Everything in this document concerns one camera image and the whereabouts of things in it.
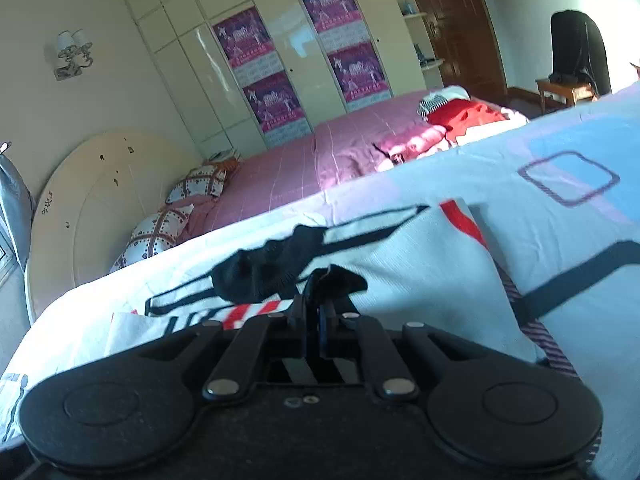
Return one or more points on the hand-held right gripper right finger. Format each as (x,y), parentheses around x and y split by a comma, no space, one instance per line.
(327,332)

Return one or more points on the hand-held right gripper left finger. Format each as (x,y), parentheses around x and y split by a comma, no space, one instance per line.
(306,330)

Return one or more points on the black red white striped garment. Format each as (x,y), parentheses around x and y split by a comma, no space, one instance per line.
(400,270)

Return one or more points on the red clothes pile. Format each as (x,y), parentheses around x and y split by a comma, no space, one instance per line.
(465,117)

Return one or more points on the pink bed sheet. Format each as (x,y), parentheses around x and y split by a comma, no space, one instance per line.
(300,170)

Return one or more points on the patterned pillow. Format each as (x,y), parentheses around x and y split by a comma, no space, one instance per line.
(150,237)
(197,185)

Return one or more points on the blue white printed blanket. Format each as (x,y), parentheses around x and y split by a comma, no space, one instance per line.
(550,240)

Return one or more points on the cream round headboard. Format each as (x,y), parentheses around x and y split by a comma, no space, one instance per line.
(90,200)

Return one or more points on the black white striped cloth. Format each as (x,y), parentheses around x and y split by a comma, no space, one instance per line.
(435,102)

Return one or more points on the cream corner shelf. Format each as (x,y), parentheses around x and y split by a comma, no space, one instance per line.
(420,60)

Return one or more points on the cream wardrobe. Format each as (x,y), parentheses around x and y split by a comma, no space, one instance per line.
(200,60)

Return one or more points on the brown wooden door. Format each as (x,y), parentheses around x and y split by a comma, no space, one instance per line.
(460,25)

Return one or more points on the wooden chair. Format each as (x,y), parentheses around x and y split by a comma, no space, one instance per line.
(565,89)

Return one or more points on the black chair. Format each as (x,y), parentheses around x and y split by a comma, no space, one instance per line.
(580,50)

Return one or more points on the purple wall poster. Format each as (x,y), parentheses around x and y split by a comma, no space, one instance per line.
(332,12)
(245,42)
(360,77)
(277,107)

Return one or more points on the wall lamp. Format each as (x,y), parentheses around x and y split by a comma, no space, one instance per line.
(70,55)

